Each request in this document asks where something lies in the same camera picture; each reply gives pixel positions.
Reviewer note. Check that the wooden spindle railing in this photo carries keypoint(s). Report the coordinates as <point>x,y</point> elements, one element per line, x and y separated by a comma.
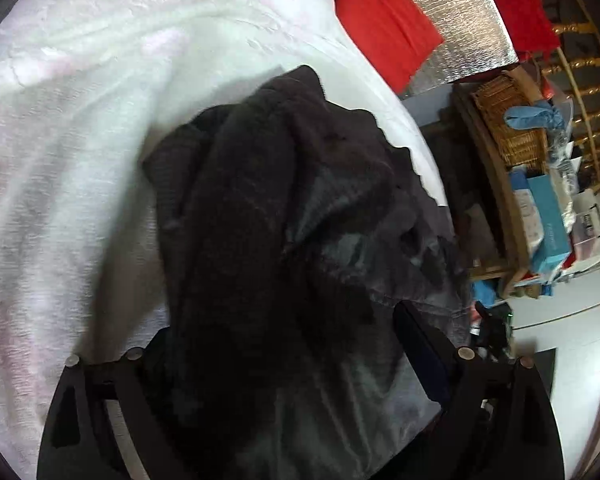
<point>585,75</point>

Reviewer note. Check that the blue cardboard box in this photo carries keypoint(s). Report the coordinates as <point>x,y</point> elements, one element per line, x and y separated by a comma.
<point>542,225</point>

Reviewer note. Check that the black device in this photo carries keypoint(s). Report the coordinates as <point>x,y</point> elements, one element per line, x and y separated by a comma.
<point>492,330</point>

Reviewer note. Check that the wicker basket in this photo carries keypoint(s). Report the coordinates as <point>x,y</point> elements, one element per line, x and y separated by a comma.
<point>515,120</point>

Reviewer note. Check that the white patterned box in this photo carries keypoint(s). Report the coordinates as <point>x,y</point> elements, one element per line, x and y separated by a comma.
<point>530,220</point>

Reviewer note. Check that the white textured blanket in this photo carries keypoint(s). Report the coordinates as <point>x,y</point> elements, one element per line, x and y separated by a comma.
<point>80,160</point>

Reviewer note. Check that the light blue cloth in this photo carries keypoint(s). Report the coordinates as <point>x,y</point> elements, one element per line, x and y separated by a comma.
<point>535,117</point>

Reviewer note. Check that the silver insulation mat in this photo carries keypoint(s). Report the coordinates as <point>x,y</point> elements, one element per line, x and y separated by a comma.
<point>460,20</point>

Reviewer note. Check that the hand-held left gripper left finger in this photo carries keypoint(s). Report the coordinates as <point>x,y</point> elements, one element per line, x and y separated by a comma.
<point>125,400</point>

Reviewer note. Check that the curved wooden shelf unit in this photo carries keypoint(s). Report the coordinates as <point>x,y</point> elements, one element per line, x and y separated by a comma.
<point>490,195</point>

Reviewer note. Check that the dark zip jacket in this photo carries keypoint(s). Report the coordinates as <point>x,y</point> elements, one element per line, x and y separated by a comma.
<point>290,260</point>

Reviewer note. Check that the red hanging cloth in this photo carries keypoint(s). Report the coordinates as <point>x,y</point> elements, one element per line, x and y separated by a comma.
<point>517,5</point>

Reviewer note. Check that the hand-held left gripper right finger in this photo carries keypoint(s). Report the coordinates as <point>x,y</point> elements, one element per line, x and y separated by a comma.
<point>420,340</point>

